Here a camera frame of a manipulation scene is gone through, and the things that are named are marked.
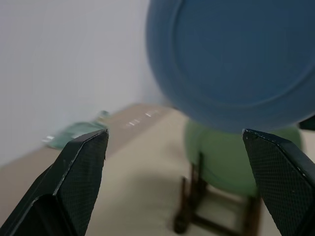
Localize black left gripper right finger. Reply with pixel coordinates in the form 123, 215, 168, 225
241, 128, 315, 236

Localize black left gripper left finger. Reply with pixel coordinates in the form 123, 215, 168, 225
0, 129, 109, 236

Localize light green plate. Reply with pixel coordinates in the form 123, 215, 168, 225
183, 119, 304, 198

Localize blue plate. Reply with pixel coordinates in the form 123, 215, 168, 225
145, 0, 315, 135

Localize brown wooden dish rack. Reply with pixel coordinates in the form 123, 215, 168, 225
171, 151, 264, 235

